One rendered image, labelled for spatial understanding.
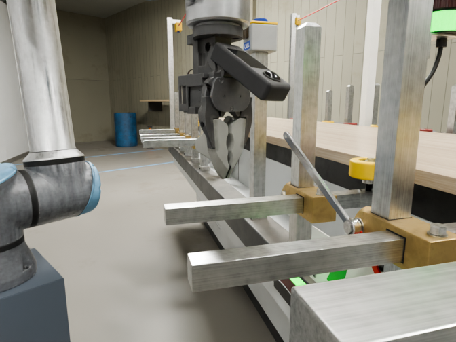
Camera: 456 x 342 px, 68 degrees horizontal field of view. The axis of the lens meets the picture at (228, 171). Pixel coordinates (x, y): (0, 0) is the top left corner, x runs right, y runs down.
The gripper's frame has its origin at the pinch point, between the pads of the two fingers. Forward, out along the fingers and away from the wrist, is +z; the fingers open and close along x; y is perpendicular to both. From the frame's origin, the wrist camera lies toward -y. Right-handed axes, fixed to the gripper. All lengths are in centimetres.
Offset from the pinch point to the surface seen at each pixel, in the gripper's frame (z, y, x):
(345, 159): 3.5, 5.7, -43.8
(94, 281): 92, 152, -30
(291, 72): -39, 163, -222
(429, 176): 2.8, -16.6, -32.9
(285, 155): 9, 41, -64
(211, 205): 7.9, 8.1, -3.3
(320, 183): 2.2, -8.5, -11.3
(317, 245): 6.1, -16.4, 1.0
